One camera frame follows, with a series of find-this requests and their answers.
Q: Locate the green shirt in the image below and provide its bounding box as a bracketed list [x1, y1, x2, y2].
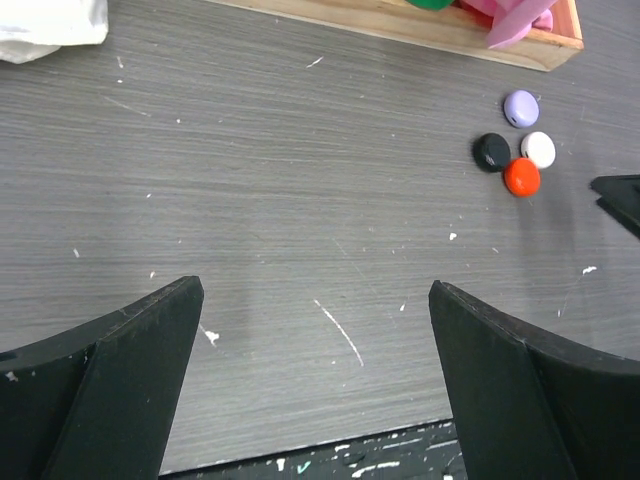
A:
[407, 0, 454, 11]

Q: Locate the pink t-shirt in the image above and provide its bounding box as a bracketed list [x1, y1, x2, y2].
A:
[459, 0, 555, 49]

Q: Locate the orange earbud case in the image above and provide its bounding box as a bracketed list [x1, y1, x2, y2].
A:
[503, 157, 541, 197]

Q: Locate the purple earbud case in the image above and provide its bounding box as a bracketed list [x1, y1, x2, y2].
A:
[503, 90, 540, 129]

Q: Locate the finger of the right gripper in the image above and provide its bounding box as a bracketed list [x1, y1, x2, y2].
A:
[590, 174, 639, 228]

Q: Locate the wooden clothes rack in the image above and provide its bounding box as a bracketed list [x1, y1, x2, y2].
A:
[225, 0, 584, 72]

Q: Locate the white earbud case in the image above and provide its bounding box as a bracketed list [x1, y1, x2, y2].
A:
[520, 131, 556, 169]

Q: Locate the black earbud case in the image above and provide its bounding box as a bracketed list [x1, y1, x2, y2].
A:
[472, 132, 511, 173]

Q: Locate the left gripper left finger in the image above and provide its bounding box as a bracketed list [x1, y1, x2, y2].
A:
[1, 276, 204, 479]

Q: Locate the cream white cloth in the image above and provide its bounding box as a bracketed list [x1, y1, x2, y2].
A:
[1, 0, 109, 64]

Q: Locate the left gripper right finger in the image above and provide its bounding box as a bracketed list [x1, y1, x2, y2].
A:
[429, 281, 639, 479]

